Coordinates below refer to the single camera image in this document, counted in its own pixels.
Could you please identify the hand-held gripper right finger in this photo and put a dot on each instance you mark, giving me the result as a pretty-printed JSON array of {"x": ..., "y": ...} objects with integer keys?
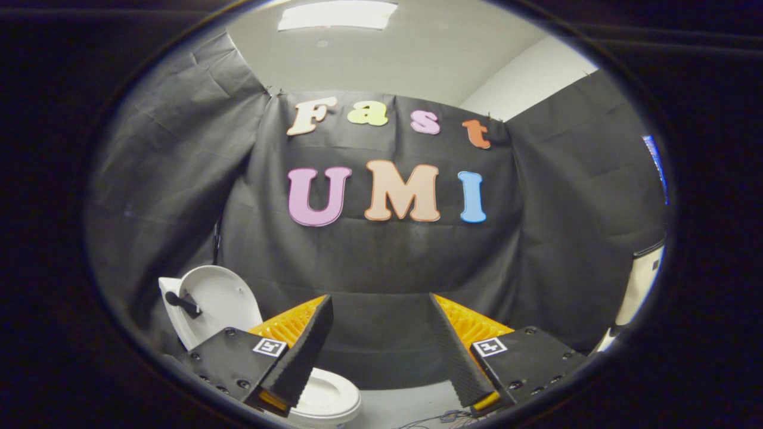
[{"x": 456, "y": 357}]

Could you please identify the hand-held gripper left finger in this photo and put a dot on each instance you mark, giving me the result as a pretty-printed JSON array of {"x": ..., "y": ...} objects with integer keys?
[{"x": 301, "y": 357}]

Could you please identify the white toilet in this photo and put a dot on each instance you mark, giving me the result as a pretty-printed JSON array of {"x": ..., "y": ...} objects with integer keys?
[{"x": 328, "y": 399}]

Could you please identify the black backdrop cloth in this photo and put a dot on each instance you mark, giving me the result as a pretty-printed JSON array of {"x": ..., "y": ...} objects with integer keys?
[{"x": 387, "y": 268}]

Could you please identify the white toilet lid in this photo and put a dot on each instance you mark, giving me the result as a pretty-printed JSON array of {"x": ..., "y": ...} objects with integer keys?
[{"x": 226, "y": 298}]

